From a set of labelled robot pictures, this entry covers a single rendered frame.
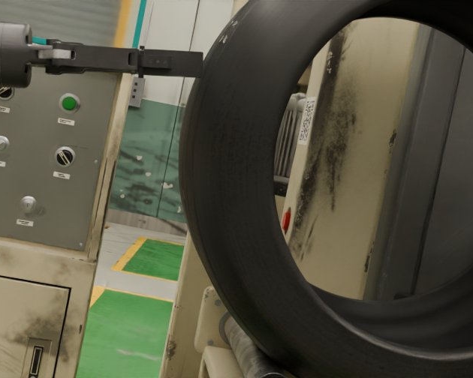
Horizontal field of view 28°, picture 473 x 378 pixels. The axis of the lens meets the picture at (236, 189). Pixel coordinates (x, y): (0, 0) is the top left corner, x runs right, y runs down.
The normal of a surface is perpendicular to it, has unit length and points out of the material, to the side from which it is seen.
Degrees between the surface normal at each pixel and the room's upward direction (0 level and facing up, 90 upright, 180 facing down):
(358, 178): 90
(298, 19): 84
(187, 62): 90
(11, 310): 90
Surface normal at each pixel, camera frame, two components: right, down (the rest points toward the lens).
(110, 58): 0.33, 0.08
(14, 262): 0.11, 0.07
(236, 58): -0.58, -0.29
